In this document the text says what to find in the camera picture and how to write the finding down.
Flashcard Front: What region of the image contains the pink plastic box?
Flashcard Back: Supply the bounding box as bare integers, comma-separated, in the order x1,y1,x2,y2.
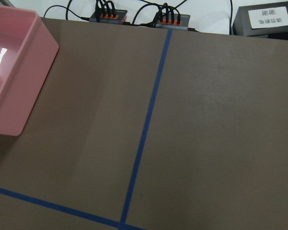
0,5,59,136

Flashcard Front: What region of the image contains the black box with label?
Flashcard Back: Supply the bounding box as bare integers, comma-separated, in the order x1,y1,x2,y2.
232,1,288,40

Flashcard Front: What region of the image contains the usb hub with cables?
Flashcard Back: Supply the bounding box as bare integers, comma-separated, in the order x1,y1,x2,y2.
89,0,128,24

